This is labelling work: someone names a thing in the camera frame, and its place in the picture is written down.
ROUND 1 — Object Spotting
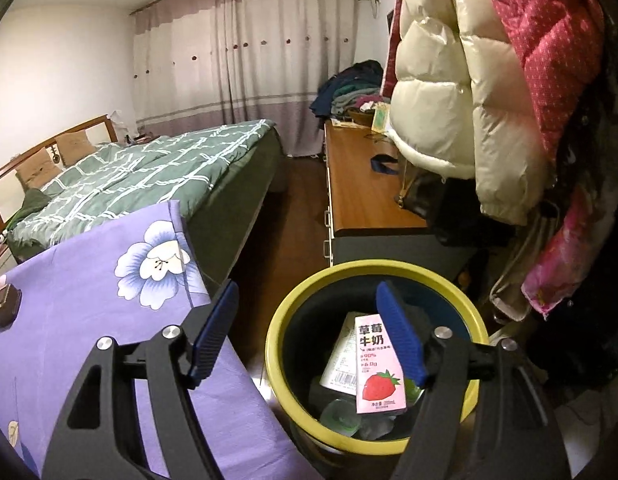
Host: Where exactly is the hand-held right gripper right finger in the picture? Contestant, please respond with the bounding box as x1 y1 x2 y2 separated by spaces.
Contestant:
375 281 572 480

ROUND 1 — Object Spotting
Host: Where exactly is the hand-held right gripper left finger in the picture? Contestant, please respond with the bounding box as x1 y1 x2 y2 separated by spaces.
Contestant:
39 280 240 480

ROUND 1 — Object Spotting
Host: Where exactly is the pink strawberry milk carton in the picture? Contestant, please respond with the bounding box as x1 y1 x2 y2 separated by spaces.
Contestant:
353 312 407 415

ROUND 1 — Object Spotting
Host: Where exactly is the pale green cardboard box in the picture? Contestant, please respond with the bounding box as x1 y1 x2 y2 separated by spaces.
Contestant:
319 311 362 392

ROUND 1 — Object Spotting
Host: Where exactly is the yellow rimmed dark trash bin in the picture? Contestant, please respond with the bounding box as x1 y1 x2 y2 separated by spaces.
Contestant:
265 260 490 456

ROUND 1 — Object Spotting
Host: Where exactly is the clear plastic cup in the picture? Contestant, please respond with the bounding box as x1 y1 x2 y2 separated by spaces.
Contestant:
321 397 395 441

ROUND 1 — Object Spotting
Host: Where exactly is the beige tote bag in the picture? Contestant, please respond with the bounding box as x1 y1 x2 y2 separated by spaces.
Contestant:
489 210 560 321

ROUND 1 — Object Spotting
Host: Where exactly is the purple floral tablecloth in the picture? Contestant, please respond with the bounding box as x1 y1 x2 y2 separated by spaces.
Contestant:
0 200 325 480

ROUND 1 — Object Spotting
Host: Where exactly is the black bag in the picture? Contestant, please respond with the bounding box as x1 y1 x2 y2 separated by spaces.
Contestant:
401 170 517 248

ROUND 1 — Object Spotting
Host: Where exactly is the wooden bed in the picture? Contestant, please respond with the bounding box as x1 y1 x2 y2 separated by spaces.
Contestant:
0 114 290 286

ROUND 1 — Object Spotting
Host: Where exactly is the wooden dresser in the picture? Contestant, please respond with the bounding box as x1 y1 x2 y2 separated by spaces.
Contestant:
321 120 470 281

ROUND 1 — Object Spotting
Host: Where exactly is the pink floral bag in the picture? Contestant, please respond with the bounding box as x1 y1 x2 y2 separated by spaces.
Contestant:
520 195 587 320

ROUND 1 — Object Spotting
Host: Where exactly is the green checked duvet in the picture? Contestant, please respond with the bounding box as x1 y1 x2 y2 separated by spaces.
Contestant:
6 119 277 263

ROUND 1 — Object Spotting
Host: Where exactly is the blue toothpaste box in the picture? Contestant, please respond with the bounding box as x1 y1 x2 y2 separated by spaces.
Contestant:
0 284 23 332

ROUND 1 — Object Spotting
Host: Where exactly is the pale green card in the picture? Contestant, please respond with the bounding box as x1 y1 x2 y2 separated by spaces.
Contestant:
370 102 393 134

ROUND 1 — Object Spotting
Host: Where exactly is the dark green cloth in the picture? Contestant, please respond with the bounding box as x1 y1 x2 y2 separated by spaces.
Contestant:
6 189 52 226

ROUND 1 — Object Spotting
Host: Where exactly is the brown pillow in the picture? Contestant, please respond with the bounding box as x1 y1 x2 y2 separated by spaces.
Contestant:
14 149 60 188
54 130 95 166

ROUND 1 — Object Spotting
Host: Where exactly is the black coat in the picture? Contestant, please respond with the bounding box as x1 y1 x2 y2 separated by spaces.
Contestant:
554 10 618 411

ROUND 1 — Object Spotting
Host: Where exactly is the pile of folded clothes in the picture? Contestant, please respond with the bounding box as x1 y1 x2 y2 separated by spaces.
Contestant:
310 60 395 121

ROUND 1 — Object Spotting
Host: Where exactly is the cream puffer jacket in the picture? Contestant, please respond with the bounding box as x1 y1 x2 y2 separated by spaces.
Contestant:
386 0 550 226

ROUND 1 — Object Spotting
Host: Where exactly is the pink and cream curtain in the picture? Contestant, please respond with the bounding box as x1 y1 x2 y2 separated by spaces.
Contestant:
130 0 362 158

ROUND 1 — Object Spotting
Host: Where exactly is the red quilted jacket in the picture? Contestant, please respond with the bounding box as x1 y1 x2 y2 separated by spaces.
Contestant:
471 0 607 171

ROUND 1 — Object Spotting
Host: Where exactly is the dark blue strap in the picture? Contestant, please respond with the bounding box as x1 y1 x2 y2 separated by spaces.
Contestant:
370 155 400 177

